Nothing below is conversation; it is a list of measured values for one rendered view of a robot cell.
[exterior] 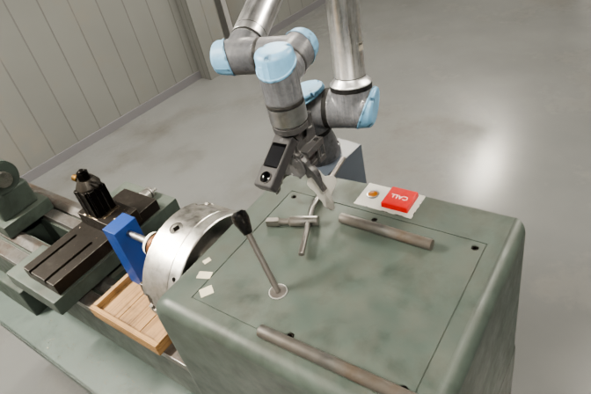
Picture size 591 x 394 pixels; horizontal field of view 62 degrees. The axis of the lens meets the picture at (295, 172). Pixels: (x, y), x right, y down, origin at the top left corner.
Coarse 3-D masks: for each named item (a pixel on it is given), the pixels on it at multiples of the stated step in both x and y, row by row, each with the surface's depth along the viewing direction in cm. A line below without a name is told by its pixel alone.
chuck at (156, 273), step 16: (192, 208) 122; (208, 208) 123; (224, 208) 125; (192, 224) 116; (160, 240) 116; (176, 240) 114; (160, 256) 114; (144, 272) 117; (160, 272) 114; (144, 288) 118; (160, 288) 114
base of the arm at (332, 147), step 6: (324, 132) 145; (330, 132) 148; (324, 138) 146; (330, 138) 148; (336, 138) 155; (330, 144) 148; (336, 144) 150; (330, 150) 148; (336, 150) 150; (330, 156) 148; (336, 156) 150; (318, 162) 148; (324, 162) 148; (330, 162) 149
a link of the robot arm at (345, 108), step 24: (336, 0) 123; (336, 24) 126; (360, 24) 128; (336, 48) 130; (360, 48) 130; (336, 72) 134; (360, 72) 132; (336, 96) 135; (360, 96) 133; (336, 120) 138; (360, 120) 135
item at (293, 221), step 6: (294, 216) 105; (300, 216) 105; (306, 216) 105; (312, 216) 104; (318, 216) 105; (270, 222) 106; (276, 222) 106; (282, 222) 106; (288, 222) 105; (294, 222) 105; (300, 222) 104; (312, 222) 104; (318, 222) 105
